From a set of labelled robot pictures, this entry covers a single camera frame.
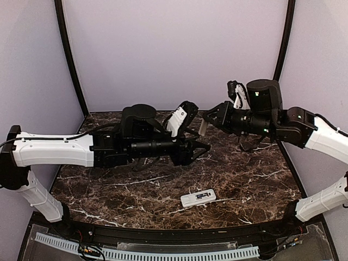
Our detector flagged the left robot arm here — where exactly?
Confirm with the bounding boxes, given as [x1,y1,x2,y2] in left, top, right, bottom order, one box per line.
[1,101,210,237]

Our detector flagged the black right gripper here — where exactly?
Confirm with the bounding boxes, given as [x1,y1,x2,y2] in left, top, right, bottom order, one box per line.
[203,100,275,137]

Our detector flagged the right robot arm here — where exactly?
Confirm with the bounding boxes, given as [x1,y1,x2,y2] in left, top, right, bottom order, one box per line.
[200,79,347,236]

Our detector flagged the purple blue AAA battery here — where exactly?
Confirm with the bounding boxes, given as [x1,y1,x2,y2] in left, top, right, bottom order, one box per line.
[196,192,211,198]

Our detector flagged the white slotted cable duct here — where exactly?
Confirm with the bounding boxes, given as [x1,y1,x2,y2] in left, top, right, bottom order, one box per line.
[34,232,260,260]

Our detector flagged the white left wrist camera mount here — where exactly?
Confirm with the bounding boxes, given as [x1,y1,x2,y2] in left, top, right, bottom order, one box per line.
[163,101,198,138]

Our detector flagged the grey battery cover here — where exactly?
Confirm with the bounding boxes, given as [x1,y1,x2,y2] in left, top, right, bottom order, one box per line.
[198,119,209,136]

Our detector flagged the white remote control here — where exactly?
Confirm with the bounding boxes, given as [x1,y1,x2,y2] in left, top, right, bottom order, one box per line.
[181,189,216,208]

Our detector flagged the clear acrylic plate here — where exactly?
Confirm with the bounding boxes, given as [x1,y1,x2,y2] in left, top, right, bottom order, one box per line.
[116,241,238,253]

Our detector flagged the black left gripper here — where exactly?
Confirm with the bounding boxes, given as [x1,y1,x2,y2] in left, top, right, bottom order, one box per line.
[128,129,212,166]

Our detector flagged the black left corner frame post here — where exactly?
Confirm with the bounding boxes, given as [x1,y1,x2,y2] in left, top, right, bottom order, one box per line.
[54,0,89,117]

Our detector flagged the black right corner frame post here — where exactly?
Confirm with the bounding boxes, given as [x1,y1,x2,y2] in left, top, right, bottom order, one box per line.
[273,0,296,82]

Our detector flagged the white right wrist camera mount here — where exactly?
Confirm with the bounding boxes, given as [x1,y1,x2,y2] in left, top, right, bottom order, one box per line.
[227,80,250,110]

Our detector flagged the black front frame rail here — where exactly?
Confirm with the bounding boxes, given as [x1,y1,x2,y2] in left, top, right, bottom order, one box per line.
[48,214,305,245]

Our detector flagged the black corner frame post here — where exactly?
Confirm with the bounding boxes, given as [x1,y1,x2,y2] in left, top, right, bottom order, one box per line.
[54,0,89,117]
[273,0,296,82]

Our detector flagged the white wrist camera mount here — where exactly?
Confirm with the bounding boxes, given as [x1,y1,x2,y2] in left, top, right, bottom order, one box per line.
[163,101,198,138]
[227,80,250,110]

